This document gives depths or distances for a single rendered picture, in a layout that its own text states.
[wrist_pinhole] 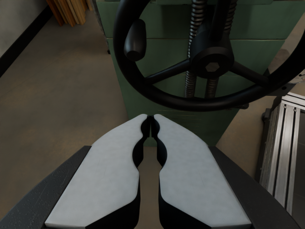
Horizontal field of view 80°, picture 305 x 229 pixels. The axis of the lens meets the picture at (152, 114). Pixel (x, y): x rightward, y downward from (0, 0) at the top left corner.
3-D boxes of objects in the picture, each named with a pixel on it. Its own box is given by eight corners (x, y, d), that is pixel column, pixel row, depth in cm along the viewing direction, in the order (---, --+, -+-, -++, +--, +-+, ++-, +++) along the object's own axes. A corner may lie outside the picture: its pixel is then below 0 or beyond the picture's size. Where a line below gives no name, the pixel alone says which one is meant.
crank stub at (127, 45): (149, 53, 19) (140, 68, 21) (152, 21, 22) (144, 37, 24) (126, 43, 18) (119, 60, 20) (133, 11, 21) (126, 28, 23)
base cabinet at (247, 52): (135, 146, 106) (102, 39, 46) (143, 73, 137) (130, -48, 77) (213, 150, 104) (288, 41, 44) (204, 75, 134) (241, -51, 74)
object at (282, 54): (258, 96, 56) (271, 78, 49) (249, 67, 63) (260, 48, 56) (286, 97, 56) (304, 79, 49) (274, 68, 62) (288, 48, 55)
